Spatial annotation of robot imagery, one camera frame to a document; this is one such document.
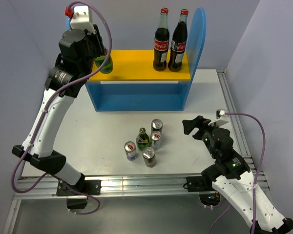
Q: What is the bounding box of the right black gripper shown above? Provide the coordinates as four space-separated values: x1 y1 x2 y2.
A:
182 115 222 158

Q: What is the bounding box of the green glass bottle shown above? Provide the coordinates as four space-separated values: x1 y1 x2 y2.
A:
94 48 113 74
136 127 150 151

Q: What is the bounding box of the green glass bottle front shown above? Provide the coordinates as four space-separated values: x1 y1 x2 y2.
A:
136 127 150 151

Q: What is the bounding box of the silver blue can red logo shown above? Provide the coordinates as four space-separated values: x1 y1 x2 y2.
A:
124 141 136 161

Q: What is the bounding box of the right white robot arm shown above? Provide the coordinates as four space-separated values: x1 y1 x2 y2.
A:
182 116 293 234

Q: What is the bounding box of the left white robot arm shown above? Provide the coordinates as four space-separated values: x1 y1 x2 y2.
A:
12 24 105 195

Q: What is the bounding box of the rear dark beverage can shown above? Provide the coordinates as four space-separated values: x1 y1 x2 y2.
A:
151 119 164 132

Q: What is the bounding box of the blue and yellow wooden shelf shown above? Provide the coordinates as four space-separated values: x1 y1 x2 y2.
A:
85 8 207 112

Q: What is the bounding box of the front dark gold beverage can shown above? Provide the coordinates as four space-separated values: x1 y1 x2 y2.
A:
142 147 156 168

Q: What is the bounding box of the silver can red logo middle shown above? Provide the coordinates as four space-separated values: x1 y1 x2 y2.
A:
150 131 162 151

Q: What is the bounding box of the left cola glass bottle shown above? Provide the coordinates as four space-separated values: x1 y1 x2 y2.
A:
153 7 169 71

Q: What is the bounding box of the cola glass bottle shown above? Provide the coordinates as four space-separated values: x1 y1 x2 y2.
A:
153 7 169 71
168 9 188 72

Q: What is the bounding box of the right cola glass bottle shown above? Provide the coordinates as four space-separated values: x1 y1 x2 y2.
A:
168 9 188 72

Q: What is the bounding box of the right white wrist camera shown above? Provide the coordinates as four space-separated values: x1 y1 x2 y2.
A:
208 109 230 127

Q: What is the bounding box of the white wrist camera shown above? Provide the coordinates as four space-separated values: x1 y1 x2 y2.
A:
208 109 230 127
64 5 96 34

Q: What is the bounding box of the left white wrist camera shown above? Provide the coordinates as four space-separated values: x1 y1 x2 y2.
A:
64 5 96 34

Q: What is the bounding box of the right side aluminium rail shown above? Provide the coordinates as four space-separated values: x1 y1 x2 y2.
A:
216 69 254 166

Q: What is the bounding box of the aluminium rail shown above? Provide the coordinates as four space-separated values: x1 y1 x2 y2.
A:
2 172 271 234
216 69 254 166

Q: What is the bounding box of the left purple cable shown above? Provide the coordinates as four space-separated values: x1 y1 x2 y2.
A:
11 1 113 215

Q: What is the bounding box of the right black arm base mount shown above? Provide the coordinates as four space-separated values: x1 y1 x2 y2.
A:
183 176 221 209

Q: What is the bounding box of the front aluminium rail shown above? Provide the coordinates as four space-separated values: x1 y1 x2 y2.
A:
2 172 271 234

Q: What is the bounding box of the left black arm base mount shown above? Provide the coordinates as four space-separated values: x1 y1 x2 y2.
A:
56 180 101 215

